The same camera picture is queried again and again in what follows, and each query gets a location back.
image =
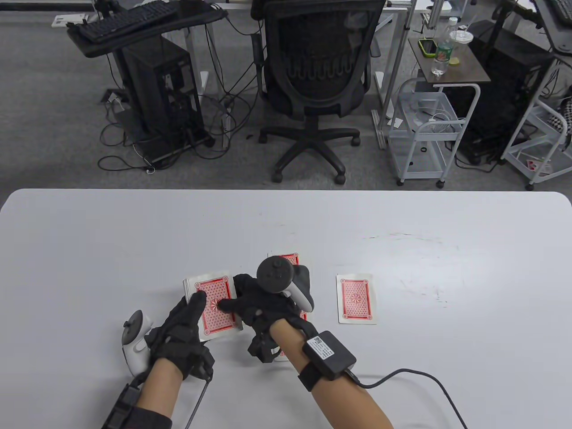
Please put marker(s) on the person's left hand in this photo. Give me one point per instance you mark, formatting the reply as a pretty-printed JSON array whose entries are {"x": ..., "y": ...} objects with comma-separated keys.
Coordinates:
[{"x": 176, "y": 335}]

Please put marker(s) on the person's right hand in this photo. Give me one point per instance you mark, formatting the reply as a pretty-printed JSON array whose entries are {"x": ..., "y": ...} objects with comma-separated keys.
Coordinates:
[{"x": 250, "y": 308}]

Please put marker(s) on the deck of red playing cards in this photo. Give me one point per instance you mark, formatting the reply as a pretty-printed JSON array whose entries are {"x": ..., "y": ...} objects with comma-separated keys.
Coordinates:
[{"x": 214, "y": 290}]

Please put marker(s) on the dealt red-backed cards pile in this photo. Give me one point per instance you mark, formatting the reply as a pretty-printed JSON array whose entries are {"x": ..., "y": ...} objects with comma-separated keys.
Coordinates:
[
  {"x": 305, "y": 316},
  {"x": 293, "y": 258},
  {"x": 356, "y": 298}
]

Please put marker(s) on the person's left forearm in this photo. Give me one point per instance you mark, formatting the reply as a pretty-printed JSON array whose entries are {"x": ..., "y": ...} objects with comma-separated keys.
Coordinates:
[{"x": 161, "y": 384}]

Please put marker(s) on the person's right forearm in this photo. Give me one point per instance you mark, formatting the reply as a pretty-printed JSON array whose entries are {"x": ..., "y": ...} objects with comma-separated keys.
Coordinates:
[{"x": 286, "y": 344}]

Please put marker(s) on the red and white card packet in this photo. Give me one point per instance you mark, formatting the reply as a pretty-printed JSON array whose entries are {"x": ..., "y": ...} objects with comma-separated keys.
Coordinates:
[{"x": 532, "y": 165}]

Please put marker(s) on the white and black VR controller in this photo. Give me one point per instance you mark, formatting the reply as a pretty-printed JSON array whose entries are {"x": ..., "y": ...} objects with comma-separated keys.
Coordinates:
[
  {"x": 132, "y": 355},
  {"x": 275, "y": 272}
]

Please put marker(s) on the white desk leg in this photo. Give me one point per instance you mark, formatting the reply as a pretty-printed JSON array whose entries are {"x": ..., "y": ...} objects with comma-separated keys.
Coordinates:
[
  {"x": 402, "y": 44},
  {"x": 204, "y": 82}
]

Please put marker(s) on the black mesh office chair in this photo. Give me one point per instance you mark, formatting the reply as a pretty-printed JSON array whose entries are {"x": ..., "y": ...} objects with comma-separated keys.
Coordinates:
[{"x": 321, "y": 89}]

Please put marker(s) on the black computer tower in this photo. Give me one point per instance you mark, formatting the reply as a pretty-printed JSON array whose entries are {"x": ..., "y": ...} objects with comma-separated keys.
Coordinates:
[
  {"x": 156, "y": 89},
  {"x": 505, "y": 89}
]

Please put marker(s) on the black hanging power brick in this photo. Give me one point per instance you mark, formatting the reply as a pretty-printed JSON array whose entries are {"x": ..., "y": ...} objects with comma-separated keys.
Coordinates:
[{"x": 257, "y": 49}]

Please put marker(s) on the black keyboard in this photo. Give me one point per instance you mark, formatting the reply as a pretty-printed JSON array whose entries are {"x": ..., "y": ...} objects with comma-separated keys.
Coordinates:
[
  {"x": 120, "y": 20},
  {"x": 564, "y": 11}
]

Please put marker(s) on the phone in green case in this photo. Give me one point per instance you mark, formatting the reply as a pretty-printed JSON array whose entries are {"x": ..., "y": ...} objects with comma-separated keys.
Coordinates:
[{"x": 428, "y": 47}]

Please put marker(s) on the clear bottle green label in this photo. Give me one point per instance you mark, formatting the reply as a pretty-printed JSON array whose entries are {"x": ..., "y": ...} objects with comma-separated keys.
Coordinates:
[{"x": 442, "y": 53}]

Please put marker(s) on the clear plastic cup with lid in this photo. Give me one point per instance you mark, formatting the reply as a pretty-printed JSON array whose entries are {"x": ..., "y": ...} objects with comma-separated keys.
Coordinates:
[{"x": 461, "y": 36}]

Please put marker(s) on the black white checkered cloth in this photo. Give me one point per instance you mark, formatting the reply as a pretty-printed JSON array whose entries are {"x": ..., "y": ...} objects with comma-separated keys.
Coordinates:
[{"x": 566, "y": 111}]

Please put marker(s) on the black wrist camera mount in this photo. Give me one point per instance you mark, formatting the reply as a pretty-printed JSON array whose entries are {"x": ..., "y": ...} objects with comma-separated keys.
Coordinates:
[
  {"x": 204, "y": 365},
  {"x": 263, "y": 348}
]

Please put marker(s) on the brown side table white frame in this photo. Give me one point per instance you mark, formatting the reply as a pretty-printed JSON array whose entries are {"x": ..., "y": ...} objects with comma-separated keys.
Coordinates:
[{"x": 469, "y": 67}]

